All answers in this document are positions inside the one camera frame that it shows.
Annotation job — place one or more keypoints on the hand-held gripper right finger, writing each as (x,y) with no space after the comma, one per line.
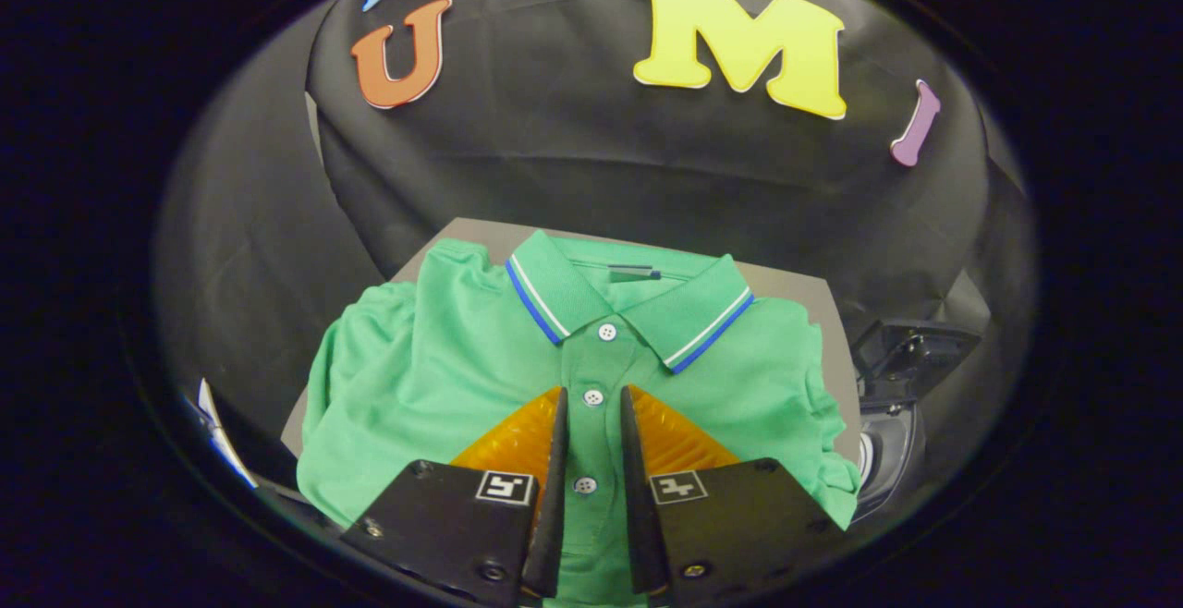
(636,497)

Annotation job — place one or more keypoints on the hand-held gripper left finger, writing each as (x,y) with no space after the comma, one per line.
(552,497)

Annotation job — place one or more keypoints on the green polo shirt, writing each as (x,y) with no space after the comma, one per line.
(444,377)

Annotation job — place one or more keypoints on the grey washing machine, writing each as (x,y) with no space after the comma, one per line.
(892,460)

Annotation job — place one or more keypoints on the dark washing machine lid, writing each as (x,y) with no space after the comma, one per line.
(910,349)

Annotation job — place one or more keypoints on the grey cabinet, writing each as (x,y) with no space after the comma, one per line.
(795,289)

